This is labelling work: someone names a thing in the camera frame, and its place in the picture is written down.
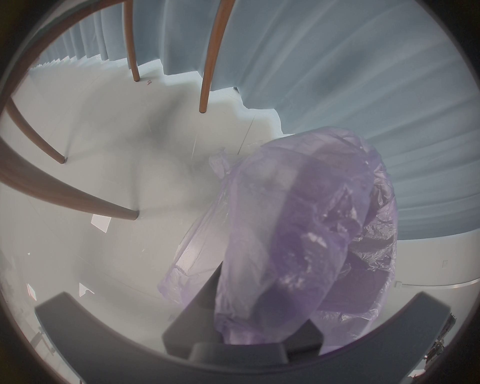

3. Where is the white wooden chair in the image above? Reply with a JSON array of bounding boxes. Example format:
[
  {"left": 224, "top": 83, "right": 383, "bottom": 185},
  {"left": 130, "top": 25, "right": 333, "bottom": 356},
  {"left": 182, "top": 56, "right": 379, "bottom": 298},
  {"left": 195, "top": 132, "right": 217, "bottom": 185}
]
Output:
[{"left": 0, "top": 0, "right": 238, "bottom": 222}]

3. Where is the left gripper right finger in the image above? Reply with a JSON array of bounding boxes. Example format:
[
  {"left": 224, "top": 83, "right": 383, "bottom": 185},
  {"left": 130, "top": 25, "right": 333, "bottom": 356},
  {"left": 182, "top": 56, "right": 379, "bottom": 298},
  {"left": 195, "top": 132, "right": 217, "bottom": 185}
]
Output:
[{"left": 283, "top": 319, "right": 324, "bottom": 355}]

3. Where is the purple plastic bag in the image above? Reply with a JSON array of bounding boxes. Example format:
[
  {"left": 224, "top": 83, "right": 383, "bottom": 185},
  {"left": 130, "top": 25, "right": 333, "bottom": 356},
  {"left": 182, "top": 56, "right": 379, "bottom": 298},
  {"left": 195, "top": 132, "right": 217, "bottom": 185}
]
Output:
[{"left": 157, "top": 127, "right": 399, "bottom": 355}]

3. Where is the blue-grey curtain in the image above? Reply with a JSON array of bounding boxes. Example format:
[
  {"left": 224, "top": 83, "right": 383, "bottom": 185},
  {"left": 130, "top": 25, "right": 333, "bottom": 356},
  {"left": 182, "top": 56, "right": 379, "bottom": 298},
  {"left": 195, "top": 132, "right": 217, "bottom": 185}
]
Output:
[{"left": 37, "top": 0, "right": 480, "bottom": 241}]

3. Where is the white trash bin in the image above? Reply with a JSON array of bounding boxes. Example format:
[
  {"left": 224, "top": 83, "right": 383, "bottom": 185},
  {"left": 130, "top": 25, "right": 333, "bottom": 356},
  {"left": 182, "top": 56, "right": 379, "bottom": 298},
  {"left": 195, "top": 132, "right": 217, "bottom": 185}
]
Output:
[{"left": 229, "top": 131, "right": 396, "bottom": 316}]

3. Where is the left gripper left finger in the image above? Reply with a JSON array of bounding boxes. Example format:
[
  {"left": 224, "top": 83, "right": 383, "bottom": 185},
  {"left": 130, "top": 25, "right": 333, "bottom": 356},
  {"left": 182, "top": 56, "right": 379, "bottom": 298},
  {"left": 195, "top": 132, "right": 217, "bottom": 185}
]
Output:
[{"left": 162, "top": 262, "right": 226, "bottom": 355}]

